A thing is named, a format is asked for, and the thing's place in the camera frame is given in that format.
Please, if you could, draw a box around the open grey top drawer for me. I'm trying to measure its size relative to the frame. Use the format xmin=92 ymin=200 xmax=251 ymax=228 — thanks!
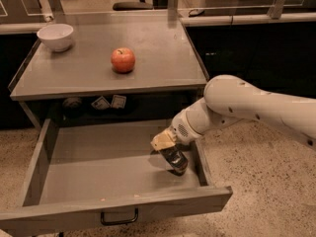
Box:
xmin=0 ymin=119 xmax=232 ymax=237

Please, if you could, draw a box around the paper tag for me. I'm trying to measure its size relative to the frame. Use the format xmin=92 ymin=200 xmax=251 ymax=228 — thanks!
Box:
xmin=112 ymin=95 xmax=126 ymax=109
xmin=91 ymin=96 xmax=111 ymax=111

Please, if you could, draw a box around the white bowl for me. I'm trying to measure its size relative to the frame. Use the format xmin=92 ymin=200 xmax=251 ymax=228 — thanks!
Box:
xmin=37 ymin=24 xmax=74 ymax=52

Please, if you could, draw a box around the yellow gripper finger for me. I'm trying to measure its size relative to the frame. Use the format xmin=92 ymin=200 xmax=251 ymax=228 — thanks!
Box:
xmin=151 ymin=128 xmax=177 ymax=151

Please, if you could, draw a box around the black drawer handle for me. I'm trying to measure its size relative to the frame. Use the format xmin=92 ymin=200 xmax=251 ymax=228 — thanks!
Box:
xmin=100 ymin=208 xmax=138 ymax=226

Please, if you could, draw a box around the dark round object under table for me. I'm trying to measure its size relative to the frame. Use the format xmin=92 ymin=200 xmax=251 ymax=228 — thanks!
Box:
xmin=62 ymin=97 xmax=82 ymax=110

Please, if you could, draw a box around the dark counter cabinet right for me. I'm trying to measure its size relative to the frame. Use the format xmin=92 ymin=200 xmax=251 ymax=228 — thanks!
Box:
xmin=187 ymin=22 xmax=316 ymax=98

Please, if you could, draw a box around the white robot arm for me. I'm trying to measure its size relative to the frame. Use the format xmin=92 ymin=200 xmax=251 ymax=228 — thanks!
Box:
xmin=151 ymin=75 xmax=316 ymax=151

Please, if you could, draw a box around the red apple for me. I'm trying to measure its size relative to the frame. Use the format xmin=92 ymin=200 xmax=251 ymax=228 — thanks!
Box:
xmin=111 ymin=47 xmax=135 ymax=73

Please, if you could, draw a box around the right paper tag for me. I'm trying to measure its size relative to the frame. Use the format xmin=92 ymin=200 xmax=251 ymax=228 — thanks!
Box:
xmin=112 ymin=95 xmax=126 ymax=109

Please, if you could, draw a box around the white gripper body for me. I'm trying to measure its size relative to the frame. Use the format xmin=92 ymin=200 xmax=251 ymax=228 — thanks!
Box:
xmin=171 ymin=111 xmax=200 ymax=145

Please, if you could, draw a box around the grey cabinet table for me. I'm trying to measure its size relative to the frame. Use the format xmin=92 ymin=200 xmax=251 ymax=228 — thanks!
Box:
xmin=7 ymin=10 xmax=210 ymax=130

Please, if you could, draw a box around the left paper tag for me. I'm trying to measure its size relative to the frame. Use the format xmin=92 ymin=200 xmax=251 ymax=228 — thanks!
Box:
xmin=91 ymin=96 xmax=111 ymax=111

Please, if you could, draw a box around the metal frame post right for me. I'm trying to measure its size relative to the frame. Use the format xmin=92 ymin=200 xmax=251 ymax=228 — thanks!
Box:
xmin=267 ymin=0 xmax=285 ymax=20

